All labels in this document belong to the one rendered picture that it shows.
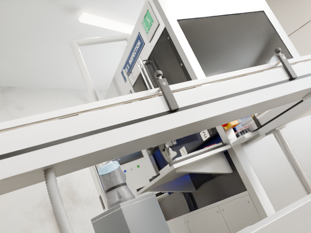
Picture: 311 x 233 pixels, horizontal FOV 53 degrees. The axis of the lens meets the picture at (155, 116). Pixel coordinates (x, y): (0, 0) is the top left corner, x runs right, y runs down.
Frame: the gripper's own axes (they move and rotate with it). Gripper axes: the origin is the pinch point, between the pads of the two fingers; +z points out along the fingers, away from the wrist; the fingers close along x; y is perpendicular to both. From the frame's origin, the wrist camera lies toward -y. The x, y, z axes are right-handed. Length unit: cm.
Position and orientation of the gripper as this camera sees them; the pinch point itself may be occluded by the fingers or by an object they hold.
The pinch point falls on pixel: (170, 162)
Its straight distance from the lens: 180.4
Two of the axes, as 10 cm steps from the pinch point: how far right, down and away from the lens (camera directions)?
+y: 8.6, -2.2, 4.5
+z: 3.8, 8.8, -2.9
